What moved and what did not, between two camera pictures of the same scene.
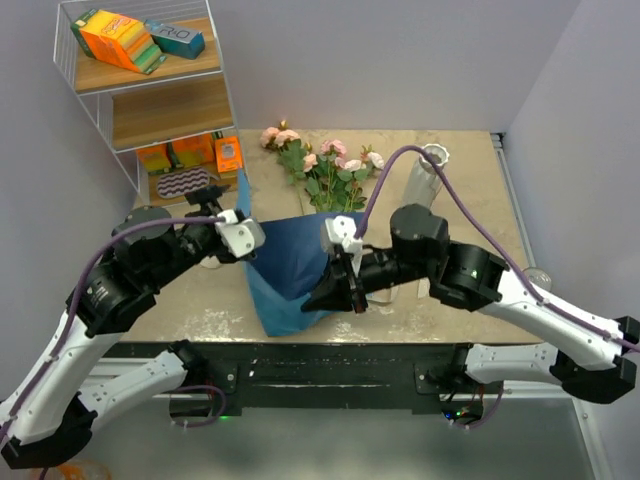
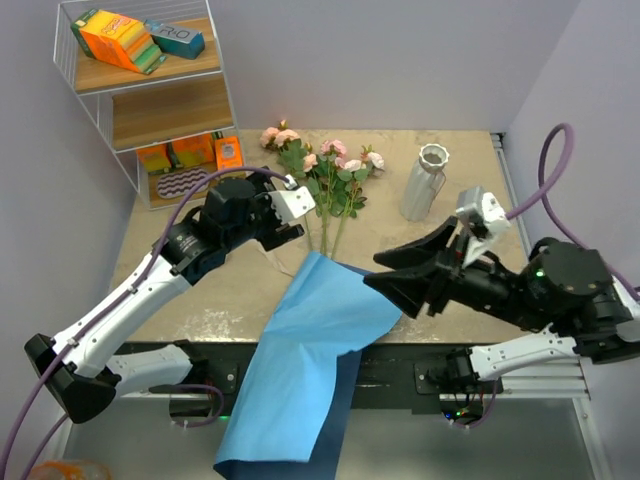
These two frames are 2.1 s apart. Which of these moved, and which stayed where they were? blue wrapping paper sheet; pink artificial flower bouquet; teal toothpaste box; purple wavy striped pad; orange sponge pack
Moved: blue wrapping paper sheet
Stayed: pink artificial flower bouquet; teal toothpaste box; purple wavy striped pad; orange sponge pack
